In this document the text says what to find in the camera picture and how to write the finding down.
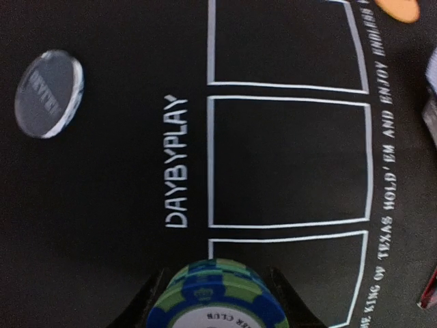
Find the black poker table mat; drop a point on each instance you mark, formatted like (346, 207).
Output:
(275, 133)

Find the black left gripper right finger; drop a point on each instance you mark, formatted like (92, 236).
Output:
(296, 310)

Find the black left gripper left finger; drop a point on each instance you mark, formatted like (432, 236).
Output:
(136, 313)

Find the orange big blind button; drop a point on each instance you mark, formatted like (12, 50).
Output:
(405, 11)

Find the blue playing card deck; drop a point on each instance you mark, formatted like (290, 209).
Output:
(429, 113)

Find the clear acrylic dealer button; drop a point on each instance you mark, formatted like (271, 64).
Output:
(49, 94)

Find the green blue poker chip stack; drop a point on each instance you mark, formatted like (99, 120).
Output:
(217, 293)

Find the red triangular all-in marker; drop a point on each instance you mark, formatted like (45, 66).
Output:
(428, 297)

